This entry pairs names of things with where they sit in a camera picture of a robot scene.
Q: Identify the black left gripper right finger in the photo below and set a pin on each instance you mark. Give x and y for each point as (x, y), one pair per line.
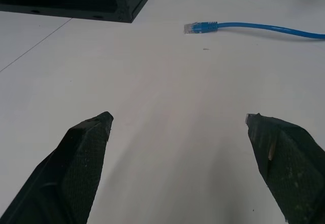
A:
(289, 173)

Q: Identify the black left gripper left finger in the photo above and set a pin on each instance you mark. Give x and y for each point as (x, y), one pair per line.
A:
(68, 173)

